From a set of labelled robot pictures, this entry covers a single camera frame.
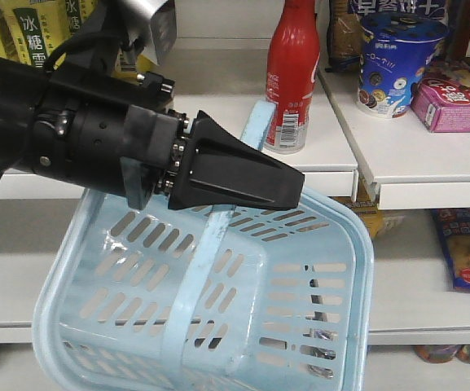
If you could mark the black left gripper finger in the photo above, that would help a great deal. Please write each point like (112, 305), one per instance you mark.
(218, 168)

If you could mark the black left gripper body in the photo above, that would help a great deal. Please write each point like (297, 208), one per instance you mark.
(111, 136)

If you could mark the red coke bottle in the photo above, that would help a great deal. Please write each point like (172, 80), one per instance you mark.
(292, 62)

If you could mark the light blue plastic basket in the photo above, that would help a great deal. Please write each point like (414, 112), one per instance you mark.
(209, 298)

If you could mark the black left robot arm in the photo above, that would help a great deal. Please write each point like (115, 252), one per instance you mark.
(22, 89)

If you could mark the white metal shelving unit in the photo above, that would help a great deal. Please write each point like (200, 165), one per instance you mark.
(218, 64)

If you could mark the blue oreo cup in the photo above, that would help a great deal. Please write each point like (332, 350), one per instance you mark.
(397, 47)

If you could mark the purple snack box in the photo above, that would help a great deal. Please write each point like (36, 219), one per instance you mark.
(442, 98)

